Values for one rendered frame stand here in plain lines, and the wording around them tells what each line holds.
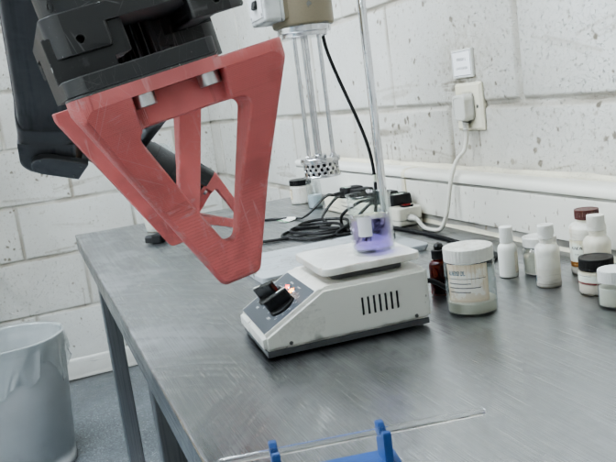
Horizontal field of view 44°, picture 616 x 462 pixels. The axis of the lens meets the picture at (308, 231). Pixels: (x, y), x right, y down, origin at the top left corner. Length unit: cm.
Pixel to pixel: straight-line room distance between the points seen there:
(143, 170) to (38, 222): 302
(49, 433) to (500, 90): 171
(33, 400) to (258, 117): 222
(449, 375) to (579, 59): 60
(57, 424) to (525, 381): 194
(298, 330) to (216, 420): 17
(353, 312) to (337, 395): 15
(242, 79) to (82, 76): 5
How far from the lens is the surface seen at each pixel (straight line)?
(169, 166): 88
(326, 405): 71
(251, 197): 26
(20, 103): 79
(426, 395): 71
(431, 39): 153
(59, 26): 25
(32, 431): 247
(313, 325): 84
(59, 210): 325
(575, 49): 120
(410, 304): 88
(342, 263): 86
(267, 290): 91
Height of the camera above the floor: 103
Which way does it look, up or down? 10 degrees down
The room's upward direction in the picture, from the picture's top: 7 degrees counter-clockwise
